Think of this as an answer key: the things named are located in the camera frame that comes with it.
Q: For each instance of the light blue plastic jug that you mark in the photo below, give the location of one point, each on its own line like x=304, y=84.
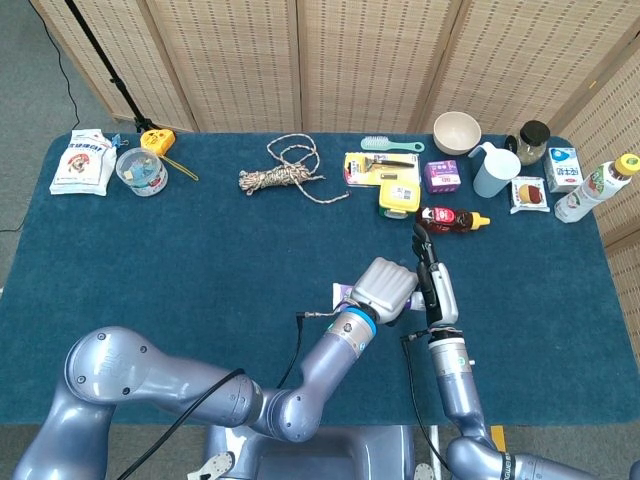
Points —
x=492, y=175

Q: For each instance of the black tripod stand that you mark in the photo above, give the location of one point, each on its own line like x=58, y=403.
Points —
x=114, y=81

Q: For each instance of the razor in yellow card pack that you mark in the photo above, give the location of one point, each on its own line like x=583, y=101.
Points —
x=357, y=170

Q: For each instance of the yellow tape measure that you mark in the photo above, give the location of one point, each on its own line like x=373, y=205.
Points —
x=156, y=140

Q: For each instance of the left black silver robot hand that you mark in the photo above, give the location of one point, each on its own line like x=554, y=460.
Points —
x=385, y=287

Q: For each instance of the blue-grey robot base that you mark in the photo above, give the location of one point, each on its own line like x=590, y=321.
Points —
x=340, y=457

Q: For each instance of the dark red sauce bottle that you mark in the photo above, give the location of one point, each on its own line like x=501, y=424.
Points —
x=447, y=219

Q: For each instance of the purple toothpaste tube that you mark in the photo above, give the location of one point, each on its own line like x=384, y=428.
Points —
x=342, y=292

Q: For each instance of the white blue milk carton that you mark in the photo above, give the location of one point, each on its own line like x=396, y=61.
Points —
x=562, y=170

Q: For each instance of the cake snack packet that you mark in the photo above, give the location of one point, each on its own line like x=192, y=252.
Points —
x=529, y=195

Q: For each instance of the beige bowl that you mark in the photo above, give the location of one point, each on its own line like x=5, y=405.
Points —
x=455, y=132

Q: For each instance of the blue binder clip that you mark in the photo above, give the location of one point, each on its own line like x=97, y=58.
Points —
x=116, y=140

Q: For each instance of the clear plastic jar of clips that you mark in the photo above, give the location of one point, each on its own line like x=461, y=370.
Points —
x=142, y=172

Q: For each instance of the drink bottle yellow cap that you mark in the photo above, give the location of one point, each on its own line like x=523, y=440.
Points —
x=585, y=192

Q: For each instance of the purple box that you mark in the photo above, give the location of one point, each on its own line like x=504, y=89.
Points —
x=442, y=176

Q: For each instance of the teal hairbrush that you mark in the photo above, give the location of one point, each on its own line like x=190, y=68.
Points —
x=375, y=143

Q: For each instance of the white pole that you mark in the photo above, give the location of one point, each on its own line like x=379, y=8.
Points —
x=435, y=435

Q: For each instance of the white printed pouch bag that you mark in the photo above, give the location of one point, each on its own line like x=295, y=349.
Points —
x=80, y=165

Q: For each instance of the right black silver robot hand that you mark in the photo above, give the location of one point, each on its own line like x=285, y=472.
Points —
x=442, y=295

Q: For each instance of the yellow floor tape strip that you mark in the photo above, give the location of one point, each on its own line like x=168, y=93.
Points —
x=499, y=435

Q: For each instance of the yellow green box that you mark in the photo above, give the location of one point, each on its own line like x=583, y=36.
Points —
x=397, y=197

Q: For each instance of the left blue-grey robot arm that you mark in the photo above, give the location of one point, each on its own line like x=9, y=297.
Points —
x=175, y=385

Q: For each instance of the blue felt table cloth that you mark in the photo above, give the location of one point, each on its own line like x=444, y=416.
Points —
x=150, y=260

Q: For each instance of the glass jar black lid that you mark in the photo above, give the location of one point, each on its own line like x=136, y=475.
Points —
x=532, y=147

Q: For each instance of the bamboo folding screen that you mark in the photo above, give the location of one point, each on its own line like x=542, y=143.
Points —
x=620, y=125
x=235, y=60

